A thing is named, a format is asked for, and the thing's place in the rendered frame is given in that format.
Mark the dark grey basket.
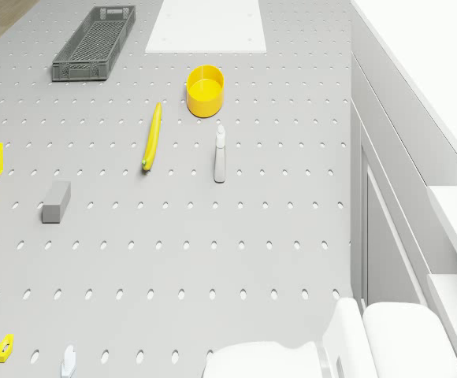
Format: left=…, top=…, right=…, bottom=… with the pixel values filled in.
left=50, top=5, right=137, bottom=83

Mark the white board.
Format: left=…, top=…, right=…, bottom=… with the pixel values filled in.
left=144, top=0, right=268, bottom=54

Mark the white cabinet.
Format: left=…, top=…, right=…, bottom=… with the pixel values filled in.
left=348, top=0, right=457, bottom=378

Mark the grey cube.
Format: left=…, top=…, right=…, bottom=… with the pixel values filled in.
left=41, top=180, right=72, bottom=225

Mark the yellow bowl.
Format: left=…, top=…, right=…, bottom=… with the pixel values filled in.
left=185, top=65, right=226, bottom=119

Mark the small white bottle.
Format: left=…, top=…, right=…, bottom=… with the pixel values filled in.
left=213, top=124, right=228, bottom=184

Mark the yellow nut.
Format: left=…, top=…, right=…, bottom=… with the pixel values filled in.
left=0, top=333, right=16, bottom=365

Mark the banana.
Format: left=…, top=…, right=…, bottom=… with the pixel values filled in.
left=140, top=102, right=163, bottom=172

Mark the white bolt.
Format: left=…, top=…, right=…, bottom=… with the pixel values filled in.
left=59, top=344, right=77, bottom=378

